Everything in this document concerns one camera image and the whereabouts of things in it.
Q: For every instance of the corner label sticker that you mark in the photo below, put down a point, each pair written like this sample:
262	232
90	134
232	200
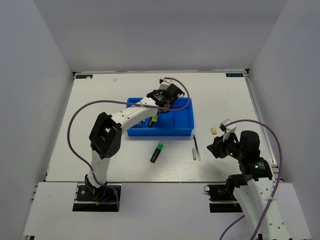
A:
234	75
84	76

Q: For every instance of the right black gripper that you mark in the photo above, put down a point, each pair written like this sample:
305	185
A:
218	143

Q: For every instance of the blue divided plastic tray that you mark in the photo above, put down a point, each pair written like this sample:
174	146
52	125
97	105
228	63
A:
174	123

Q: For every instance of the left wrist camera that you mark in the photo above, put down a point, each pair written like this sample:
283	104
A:
164	83

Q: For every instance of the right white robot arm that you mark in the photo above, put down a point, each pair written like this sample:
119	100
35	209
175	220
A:
252	188

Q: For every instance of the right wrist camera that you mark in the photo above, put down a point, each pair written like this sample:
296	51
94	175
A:
228	128

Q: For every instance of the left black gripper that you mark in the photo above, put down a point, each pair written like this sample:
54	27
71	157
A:
159	91

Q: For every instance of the small beige eraser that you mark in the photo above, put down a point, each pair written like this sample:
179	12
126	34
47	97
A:
213	131

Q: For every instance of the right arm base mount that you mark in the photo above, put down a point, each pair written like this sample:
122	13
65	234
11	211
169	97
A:
220	201

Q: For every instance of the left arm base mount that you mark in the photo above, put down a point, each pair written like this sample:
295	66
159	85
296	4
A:
85	201

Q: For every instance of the white eraser stick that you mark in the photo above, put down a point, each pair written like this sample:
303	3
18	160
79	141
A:
194	154

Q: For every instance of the left corner label sticker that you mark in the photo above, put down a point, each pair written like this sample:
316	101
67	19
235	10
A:
84	76

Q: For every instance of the green cap black highlighter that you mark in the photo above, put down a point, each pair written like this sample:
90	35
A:
156	153

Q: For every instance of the blue pen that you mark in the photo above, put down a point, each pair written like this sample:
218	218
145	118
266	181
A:
196	148

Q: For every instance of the yellow cap black highlighter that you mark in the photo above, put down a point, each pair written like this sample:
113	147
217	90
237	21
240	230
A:
152	121

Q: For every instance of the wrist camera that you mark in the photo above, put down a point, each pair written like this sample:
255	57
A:
164	83
228	128

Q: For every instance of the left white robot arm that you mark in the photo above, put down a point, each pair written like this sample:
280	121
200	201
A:
106	134

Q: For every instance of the right corner label sticker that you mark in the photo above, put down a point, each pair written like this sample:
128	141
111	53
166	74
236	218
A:
234	75

